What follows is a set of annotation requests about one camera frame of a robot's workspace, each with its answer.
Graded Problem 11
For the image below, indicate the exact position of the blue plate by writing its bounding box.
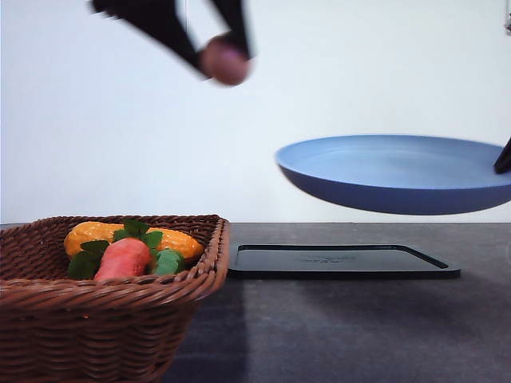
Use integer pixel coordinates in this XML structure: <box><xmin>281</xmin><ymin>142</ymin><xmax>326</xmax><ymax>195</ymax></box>
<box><xmin>275</xmin><ymin>136</ymin><xmax>511</xmax><ymax>215</ymax></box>

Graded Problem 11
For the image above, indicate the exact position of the black gripper finger holding plate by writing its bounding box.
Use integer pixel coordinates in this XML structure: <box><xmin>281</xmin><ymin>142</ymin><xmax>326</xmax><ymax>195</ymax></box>
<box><xmin>493</xmin><ymin>137</ymin><xmax>511</xmax><ymax>174</ymax></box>

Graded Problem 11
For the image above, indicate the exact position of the yellow toy corn cob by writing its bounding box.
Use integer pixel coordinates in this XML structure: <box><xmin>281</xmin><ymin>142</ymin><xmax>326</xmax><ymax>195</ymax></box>
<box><xmin>64</xmin><ymin>222</ymin><xmax>204</xmax><ymax>259</ymax></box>

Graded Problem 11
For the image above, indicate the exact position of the black tray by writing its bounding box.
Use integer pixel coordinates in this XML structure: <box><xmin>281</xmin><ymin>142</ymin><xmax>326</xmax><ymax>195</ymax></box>
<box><xmin>228</xmin><ymin>244</ymin><xmax>461</xmax><ymax>278</ymax></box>

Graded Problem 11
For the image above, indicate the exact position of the orange toy carrot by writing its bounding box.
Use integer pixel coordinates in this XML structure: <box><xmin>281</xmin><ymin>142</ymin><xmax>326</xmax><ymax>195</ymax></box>
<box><xmin>69</xmin><ymin>219</ymin><xmax>185</xmax><ymax>282</ymax></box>

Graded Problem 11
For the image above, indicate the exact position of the brown wicker basket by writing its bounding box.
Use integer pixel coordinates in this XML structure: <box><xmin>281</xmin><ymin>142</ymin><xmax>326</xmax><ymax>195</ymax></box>
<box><xmin>0</xmin><ymin>215</ymin><xmax>231</xmax><ymax>383</ymax></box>

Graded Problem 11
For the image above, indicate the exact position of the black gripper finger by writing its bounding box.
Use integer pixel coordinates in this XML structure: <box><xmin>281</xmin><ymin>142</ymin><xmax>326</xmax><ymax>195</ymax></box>
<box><xmin>88</xmin><ymin>0</ymin><xmax>206</xmax><ymax>77</ymax></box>
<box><xmin>213</xmin><ymin>0</ymin><xmax>252</xmax><ymax>58</ymax></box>

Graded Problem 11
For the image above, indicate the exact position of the brown egg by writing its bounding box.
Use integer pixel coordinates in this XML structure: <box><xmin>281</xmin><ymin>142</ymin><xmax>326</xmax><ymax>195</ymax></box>
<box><xmin>199</xmin><ymin>32</ymin><xmax>251</xmax><ymax>85</ymax></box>

